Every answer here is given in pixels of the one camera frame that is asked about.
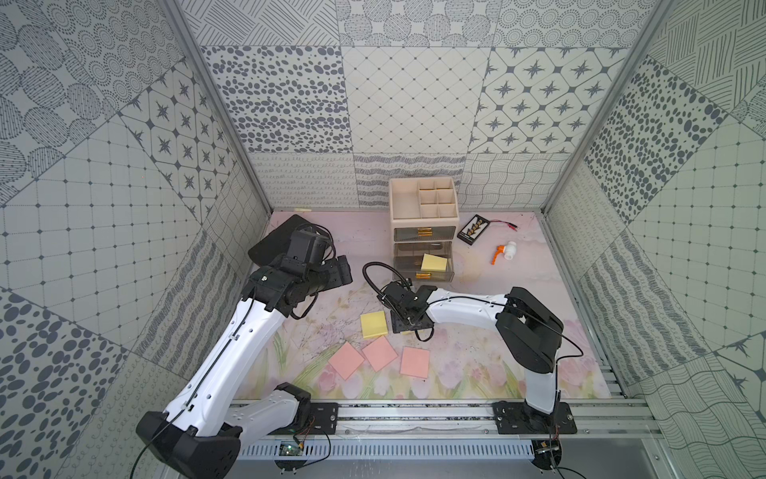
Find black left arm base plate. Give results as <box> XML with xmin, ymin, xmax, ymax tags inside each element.
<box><xmin>270</xmin><ymin>401</ymin><xmax>339</xmax><ymax>436</ymax></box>

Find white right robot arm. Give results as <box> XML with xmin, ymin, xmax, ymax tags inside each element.
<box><xmin>361</xmin><ymin>261</ymin><xmax>565</xmax><ymax>416</ymax></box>

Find black battery holder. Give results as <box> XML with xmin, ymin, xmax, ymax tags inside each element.
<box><xmin>456</xmin><ymin>215</ymin><xmax>518</xmax><ymax>245</ymax></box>

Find white glue bottle orange cap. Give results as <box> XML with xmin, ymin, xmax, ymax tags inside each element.
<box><xmin>491</xmin><ymin>241</ymin><xmax>518</xmax><ymax>265</ymax></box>

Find floral pink table mat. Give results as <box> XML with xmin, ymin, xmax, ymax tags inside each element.
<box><xmin>237</xmin><ymin>212</ymin><xmax>610</xmax><ymax>400</ymax></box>

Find translucent drawer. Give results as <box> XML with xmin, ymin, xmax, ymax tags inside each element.
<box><xmin>393</xmin><ymin>241</ymin><xmax>455</xmax><ymax>283</ymax></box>
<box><xmin>393</xmin><ymin>226</ymin><xmax>456</xmax><ymax>243</ymax></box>

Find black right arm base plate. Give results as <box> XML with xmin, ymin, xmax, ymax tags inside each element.
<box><xmin>492</xmin><ymin>401</ymin><xmax>578</xmax><ymax>436</ymax></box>

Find pink sticky pad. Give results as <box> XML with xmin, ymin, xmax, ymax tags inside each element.
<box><xmin>328</xmin><ymin>342</ymin><xmax>365</xmax><ymax>380</ymax></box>
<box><xmin>400</xmin><ymin>347</ymin><xmax>430</xmax><ymax>379</ymax></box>
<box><xmin>362</xmin><ymin>336</ymin><xmax>398</xmax><ymax>372</ymax></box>

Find aluminium mounting rail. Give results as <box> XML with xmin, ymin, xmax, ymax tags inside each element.
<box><xmin>239</xmin><ymin>398</ymin><xmax>661</xmax><ymax>467</ymax></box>

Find yellow sticky pad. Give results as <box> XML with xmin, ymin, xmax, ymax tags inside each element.
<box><xmin>360</xmin><ymin>311</ymin><xmax>388</xmax><ymax>339</ymax></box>
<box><xmin>421</xmin><ymin>253</ymin><xmax>449</xmax><ymax>273</ymax></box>

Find beige drawer organizer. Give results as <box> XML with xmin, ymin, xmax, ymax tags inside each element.
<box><xmin>389</xmin><ymin>177</ymin><xmax>460</xmax><ymax>239</ymax></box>

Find black plastic tool case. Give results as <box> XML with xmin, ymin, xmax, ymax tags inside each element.
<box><xmin>249</xmin><ymin>215</ymin><xmax>309</xmax><ymax>267</ymax></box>

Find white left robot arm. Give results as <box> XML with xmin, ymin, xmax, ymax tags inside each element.
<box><xmin>136</xmin><ymin>255</ymin><xmax>352</xmax><ymax>478</ymax></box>

